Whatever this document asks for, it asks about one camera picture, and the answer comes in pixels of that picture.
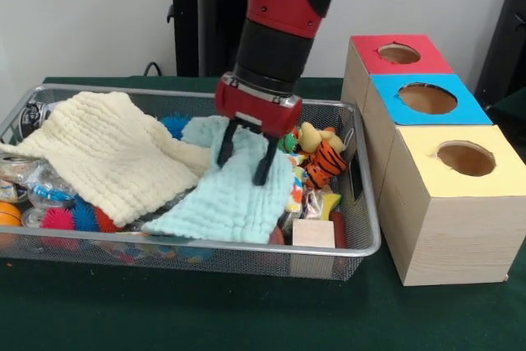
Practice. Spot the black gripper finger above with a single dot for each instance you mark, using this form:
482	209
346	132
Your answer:
227	145
265	162

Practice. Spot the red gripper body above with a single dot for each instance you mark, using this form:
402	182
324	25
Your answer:
259	112

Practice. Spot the light blue cloth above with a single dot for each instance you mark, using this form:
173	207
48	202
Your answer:
234	211

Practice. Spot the shallow silver mesh bin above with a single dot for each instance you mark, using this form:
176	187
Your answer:
246	260

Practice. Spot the wooden box with three holes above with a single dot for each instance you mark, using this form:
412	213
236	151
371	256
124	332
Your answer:
452	236

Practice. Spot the colourful spiky caterpillar toy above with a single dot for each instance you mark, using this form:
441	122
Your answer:
287	143

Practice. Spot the yellow duck plush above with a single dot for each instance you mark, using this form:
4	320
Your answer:
310	135

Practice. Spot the large blue spiky ball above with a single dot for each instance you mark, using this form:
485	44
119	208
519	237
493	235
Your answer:
174	125

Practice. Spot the tiger plush toy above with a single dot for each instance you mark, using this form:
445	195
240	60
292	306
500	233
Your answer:
326	162

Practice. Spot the yellow toy wedge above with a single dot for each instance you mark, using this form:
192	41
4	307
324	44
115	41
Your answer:
330	203

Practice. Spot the wooden cube block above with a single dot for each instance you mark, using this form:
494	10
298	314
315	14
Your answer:
312	234

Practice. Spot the red toy cylinder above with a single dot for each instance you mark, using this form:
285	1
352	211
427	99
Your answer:
339	232

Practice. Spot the cream yellow cloth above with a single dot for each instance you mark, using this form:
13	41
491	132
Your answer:
107	153

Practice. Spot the red spiky ball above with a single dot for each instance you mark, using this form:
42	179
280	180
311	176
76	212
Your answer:
106	223

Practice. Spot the small blue spiky ball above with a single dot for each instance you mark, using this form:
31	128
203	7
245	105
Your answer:
85	217

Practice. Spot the pink spiky ball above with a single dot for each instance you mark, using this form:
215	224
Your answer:
57	219

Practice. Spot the silver can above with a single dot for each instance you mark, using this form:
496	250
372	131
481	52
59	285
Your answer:
32	217

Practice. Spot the orange ball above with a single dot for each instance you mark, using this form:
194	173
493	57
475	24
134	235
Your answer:
9	214

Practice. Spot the dark green side table cloth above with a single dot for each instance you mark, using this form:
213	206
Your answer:
513	108

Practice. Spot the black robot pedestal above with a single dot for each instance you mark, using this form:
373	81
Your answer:
213	30

